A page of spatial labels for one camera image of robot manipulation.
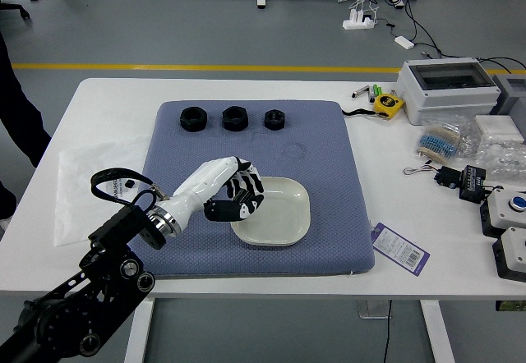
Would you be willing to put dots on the black servo motor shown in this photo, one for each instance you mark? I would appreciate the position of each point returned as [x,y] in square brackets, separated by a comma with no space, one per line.
[448,176]

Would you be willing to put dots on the grey metal table bracket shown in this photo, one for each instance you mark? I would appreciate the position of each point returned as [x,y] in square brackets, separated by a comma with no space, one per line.
[370,309]

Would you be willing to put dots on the white power strip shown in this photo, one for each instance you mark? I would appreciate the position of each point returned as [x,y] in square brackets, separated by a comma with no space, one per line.
[358,23]

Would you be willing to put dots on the yellow tape measure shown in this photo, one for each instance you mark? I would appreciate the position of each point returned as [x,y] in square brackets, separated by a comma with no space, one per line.
[388,106]

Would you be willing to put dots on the clear resistor bag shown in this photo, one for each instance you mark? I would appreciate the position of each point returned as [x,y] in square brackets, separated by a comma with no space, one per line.
[450,127]

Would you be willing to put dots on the clear printed plastic bag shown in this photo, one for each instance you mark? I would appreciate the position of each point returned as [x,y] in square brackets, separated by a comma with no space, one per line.
[74,182]

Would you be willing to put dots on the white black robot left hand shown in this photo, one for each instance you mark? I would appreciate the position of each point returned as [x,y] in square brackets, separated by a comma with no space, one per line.
[205,182]

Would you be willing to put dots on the clear bag of screws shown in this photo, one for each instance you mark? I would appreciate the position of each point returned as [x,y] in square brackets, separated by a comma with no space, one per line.
[499,157]

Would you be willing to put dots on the purple white label tag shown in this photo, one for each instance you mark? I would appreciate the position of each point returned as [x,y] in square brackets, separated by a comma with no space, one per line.
[398,248]

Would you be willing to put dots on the white square dish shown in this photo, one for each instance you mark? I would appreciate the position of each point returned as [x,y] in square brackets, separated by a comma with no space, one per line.
[283,215]

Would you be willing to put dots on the small black hex nut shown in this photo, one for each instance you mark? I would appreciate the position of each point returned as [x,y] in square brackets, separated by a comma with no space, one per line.
[274,120]

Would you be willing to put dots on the white foam box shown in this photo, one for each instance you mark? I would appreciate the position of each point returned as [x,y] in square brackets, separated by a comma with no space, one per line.
[497,127]

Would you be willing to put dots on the white black button box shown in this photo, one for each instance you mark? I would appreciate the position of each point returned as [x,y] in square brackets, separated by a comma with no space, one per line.
[513,254]

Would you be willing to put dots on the black electronic module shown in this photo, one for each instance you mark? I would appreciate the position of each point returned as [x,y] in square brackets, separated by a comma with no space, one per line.
[472,184]

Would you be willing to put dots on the person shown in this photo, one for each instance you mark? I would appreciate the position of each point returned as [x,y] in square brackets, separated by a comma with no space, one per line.
[20,120]

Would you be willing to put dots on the white table leg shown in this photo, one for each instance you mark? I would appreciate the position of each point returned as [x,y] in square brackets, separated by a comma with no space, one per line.
[437,330]
[137,338]

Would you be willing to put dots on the grey box with window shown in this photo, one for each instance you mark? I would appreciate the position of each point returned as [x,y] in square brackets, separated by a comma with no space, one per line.
[511,92]

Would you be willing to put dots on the white power adapter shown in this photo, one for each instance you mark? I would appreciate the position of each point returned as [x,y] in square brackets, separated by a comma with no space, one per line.
[404,42]

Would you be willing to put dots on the white electrical enclosure box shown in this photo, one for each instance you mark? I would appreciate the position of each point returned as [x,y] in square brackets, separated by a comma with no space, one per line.
[448,100]

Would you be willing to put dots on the small silver metal piece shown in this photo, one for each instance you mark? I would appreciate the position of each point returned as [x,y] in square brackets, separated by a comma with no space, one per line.
[361,92]

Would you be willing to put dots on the large black hex nut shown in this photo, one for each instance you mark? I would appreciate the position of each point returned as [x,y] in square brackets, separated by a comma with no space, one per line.
[193,120]
[235,119]

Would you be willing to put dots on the blue resistor strip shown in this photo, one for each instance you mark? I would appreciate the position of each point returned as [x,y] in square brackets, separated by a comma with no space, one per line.
[437,143]

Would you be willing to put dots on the green white battery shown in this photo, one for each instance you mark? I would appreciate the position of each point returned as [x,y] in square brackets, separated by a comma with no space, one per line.
[378,90]

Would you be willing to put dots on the blue-grey quilted mat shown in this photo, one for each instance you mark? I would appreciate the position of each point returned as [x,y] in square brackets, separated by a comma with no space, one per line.
[246,149]

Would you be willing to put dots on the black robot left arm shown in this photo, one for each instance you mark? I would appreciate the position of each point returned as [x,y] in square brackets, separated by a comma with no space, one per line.
[82,293]

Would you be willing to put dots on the blue push button box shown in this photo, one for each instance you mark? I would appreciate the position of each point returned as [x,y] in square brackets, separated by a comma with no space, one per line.
[505,211]

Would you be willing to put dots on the black chair base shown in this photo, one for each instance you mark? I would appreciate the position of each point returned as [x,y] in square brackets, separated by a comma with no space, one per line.
[16,7]

